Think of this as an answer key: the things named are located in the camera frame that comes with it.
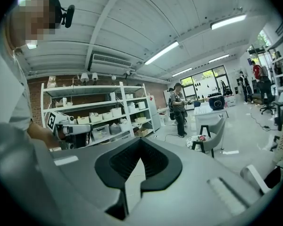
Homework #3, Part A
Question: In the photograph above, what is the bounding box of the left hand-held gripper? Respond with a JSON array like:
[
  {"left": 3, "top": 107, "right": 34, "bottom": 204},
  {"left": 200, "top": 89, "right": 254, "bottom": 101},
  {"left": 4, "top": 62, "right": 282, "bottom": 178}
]
[{"left": 47, "top": 111, "right": 94, "bottom": 150}]

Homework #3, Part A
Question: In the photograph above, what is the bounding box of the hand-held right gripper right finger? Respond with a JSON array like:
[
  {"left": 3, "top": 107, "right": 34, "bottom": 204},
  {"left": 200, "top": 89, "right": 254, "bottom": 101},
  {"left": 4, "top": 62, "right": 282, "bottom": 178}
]
[{"left": 132, "top": 137, "right": 262, "bottom": 226}]

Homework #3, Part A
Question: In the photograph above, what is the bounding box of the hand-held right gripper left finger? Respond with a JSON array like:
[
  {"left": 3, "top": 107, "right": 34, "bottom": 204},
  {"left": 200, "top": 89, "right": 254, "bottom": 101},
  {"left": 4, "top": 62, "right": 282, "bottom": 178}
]
[{"left": 49, "top": 137, "right": 142, "bottom": 226}]

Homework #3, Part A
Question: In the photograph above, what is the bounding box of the person's left forearm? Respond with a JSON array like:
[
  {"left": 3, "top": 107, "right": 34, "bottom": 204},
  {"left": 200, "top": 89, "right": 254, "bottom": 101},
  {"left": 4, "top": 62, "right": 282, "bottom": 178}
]
[{"left": 26, "top": 121, "right": 61, "bottom": 148}]

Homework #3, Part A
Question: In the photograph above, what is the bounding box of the floral seat cushion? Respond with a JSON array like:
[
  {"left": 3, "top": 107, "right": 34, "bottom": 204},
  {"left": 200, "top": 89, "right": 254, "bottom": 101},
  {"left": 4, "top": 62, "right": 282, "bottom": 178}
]
[{"left": 185, "top": 135, "right": 212, "bottom": 149}]

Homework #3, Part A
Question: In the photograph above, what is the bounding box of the grey armchair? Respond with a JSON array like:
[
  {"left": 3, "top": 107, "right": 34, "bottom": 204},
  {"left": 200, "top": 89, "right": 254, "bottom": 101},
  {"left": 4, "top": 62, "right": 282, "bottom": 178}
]
[{"left": 185, "top": 118, "right": 227, "bottom": 159}]

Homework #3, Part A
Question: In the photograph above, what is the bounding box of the white metal shelving unit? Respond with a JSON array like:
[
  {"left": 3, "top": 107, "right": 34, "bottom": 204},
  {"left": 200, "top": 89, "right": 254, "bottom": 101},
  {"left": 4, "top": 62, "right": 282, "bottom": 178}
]
[
  {"left": 41, "top": 81, "right": 155, "bottom": 148},
  {"left": 265, "top": 35, "right": 283, "bottom": 98}
]

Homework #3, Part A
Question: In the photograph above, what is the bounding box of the white side table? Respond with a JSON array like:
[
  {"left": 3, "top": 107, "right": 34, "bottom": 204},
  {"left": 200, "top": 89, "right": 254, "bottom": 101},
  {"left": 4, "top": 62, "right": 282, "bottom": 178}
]
[{"left": 193, "top": 102, "right": 229, "bottom": 136}]

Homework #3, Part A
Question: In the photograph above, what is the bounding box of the dark round speaker box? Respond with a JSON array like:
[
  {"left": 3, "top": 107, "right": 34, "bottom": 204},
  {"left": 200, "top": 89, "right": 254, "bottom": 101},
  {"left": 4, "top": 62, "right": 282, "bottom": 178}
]
[{"left": 208, "top": 95, "right": 225, "bottom": 110}]

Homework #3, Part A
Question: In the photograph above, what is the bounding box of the white ceiling air conditioner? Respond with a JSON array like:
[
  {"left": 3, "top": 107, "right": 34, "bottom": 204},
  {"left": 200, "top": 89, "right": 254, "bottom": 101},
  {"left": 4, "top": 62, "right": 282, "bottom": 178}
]
[{"left": 88, "top": 53, "right": 133, "bottom": 74}]

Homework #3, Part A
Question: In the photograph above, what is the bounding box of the white refrigerator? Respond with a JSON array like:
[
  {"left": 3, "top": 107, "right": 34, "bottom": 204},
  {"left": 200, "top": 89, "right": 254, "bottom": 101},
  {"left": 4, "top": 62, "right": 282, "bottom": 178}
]
[{"left": 146, "top": 95, "right": 161, "bottom": 132}]

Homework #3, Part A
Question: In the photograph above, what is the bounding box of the person's grey t-shirt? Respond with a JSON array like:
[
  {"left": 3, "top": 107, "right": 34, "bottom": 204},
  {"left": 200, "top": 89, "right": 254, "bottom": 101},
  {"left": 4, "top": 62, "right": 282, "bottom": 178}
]
[{"left": 0, "top": 39, "right": 34, "bottom": 136}]

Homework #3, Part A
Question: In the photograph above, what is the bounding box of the large window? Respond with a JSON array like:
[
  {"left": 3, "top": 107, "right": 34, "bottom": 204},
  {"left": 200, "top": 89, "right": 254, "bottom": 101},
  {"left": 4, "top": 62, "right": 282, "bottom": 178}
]
[{"left": 180, "top": 65, "right": 227, "bottom": 98}]

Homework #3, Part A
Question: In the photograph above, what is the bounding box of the black office chair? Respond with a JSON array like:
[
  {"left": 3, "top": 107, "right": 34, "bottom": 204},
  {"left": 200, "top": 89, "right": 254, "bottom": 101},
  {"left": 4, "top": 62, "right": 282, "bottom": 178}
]
[{"left": 259, "top": 92, "right": 278, "bottom": 115}]

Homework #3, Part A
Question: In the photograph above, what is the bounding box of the ceiling tube light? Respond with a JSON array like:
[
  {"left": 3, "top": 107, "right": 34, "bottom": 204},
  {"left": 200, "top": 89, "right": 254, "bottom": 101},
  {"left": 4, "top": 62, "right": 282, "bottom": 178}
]
[
  {"left": 143, "top": 40, "right": 179, "bottom": 65},
  {"left": 211, "top": 14, "right": 247, "bottom": 30},
  {"left": 208, "top": 54, "right": 230, "bottom": 64},
  {"left": 172, "top": 67, "right": 193, "bottom": 77}
]

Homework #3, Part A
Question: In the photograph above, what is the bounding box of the person's head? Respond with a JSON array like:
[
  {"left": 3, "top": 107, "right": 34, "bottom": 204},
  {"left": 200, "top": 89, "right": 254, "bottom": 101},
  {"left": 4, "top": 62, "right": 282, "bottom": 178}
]
[{"left": 7, "top": 0, "right": 57, "bottom": 50}]

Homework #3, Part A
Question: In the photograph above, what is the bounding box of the black floor cable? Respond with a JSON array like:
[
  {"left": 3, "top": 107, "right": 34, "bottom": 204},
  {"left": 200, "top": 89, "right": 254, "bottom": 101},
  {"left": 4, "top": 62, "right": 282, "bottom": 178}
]
[{"left": 246, "top": 113, "right": 278, "bottom": 131}]

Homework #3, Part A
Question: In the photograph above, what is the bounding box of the black head-worn camera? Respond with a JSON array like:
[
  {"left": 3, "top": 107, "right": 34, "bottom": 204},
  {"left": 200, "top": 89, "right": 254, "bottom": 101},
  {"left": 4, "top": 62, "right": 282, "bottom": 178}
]
[{"left": 60, "top": 5, "right": 75, "bottom": 29}]

